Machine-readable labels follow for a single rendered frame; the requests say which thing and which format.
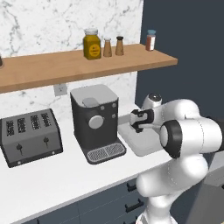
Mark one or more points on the grey counter unit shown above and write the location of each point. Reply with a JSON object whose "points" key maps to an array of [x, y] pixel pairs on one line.
{"points": [[208, 192]]}

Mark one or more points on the grey wall socket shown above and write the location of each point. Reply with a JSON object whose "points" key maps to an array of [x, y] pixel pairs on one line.
{"points": [[60, 89]]}

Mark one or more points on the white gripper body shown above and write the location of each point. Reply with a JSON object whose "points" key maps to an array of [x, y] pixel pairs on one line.
{"points": [[135, 117]]}

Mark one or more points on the dark blue cupboard door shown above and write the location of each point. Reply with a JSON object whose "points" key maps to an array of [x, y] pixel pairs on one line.
{"points": [[55, 215]]}

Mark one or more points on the brown shaker black cap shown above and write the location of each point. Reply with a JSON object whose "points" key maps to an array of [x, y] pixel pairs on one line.
{"points": [[119, 46]]}

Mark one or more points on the pale grey tray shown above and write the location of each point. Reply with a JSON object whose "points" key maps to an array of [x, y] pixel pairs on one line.
{"points": [[143, 143]]}

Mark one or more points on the wooden wall shelf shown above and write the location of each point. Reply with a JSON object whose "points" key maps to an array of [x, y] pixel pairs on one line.
{"points": [[58, 67]]}

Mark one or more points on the yellow glass jar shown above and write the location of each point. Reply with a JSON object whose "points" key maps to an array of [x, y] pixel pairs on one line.
{"points": [[92, 45]]}

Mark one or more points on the red spice jar blue lid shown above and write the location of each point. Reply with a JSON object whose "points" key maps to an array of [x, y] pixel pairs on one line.
{"points": [[150, 40]]}

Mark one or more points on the dark jar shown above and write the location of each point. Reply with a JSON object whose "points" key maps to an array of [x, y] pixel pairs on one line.
{"points": [[1, 61]]}

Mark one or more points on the dark blue drawer front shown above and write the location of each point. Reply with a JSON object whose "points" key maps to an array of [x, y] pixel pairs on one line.
{"points": [[105, 198], [131, 218], [110, 214]]}

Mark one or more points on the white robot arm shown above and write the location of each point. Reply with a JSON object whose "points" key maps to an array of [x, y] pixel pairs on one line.
{"points": [[180, 175]]}

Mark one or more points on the brown shaker white cap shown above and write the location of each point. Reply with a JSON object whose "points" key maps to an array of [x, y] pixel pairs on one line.
{"points": [[107, 48]]}

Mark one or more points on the grey four-slot toaster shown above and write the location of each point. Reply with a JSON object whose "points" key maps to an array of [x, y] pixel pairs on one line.
{"points": [[29, 140]]}

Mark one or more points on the dark grey coffee machine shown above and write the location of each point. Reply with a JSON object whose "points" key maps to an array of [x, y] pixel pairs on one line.
{"points": [[94, 122]]}

